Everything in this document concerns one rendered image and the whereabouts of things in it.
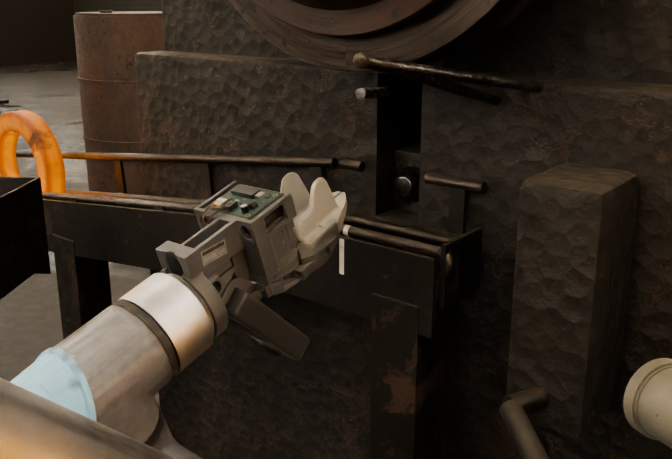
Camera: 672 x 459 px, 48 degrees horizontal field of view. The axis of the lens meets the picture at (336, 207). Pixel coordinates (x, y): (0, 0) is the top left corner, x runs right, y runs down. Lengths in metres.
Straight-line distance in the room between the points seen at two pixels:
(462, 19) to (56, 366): 0.44
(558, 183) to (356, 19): 0.24
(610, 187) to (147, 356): 0.40
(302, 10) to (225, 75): 0.28
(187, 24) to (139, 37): 2.39
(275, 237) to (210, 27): 0.54
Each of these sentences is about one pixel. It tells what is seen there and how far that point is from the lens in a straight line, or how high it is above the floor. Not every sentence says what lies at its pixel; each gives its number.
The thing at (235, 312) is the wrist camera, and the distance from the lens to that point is 0.64.
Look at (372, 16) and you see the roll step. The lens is 0.73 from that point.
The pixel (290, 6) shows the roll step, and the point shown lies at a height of 0.94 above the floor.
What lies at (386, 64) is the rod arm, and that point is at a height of 0.90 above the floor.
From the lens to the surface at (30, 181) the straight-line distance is 1.06.
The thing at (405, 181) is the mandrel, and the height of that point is 0.74.
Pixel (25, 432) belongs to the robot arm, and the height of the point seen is 0.76.
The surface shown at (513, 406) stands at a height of 0.61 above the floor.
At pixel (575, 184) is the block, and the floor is 0.80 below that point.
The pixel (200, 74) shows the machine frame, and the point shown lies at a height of 0.85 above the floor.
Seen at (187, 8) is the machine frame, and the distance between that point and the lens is 1.17.
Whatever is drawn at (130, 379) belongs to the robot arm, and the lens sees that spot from 0.57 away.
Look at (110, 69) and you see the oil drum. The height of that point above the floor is 0.64.
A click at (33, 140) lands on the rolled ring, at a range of 1.29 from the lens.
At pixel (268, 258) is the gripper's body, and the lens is 0.64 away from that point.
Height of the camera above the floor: 0.95
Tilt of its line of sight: 16 degrees down
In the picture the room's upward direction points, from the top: straight up
